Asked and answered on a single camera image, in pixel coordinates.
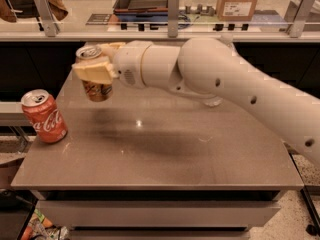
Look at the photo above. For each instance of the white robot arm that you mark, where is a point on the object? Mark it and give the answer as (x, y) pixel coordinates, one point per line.
(205, 69)

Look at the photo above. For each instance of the orange soda can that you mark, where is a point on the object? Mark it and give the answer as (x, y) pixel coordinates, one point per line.
(96, 92)

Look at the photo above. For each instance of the middle metal railing post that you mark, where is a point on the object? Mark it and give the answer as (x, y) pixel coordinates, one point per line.
(173, 14)

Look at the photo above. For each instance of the metal railing post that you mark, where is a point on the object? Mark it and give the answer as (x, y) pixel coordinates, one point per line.
(300, 18)
(173, 14)
(49, 24)

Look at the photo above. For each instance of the brown jacket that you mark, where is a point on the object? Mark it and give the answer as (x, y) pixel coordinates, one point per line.
(11, 10)

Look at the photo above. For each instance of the cardboard box with label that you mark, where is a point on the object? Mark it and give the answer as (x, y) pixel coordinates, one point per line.
(235, 10)

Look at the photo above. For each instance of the left metal railing post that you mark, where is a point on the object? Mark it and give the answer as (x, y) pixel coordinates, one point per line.
(49, 24)

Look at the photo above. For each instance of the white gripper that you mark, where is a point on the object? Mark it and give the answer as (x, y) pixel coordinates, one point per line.
(128, 63)

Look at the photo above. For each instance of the clear plastic water bottle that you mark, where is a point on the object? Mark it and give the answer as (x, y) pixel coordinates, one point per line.
(227, 39)

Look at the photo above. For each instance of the snack packets on floor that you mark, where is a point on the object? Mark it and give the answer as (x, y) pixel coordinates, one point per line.
(40, 227)

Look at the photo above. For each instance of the grey metal tray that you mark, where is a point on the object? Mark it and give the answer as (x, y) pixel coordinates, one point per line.
(142, 0)

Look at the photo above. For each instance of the grey drawer cabinet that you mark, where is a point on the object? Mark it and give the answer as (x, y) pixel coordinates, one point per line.
(159, 220)

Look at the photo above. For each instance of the right metal railing post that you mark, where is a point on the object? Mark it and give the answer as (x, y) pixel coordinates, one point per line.
(300, 18)

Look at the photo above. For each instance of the red coke can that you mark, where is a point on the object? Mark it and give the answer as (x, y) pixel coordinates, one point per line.
(41, 110)

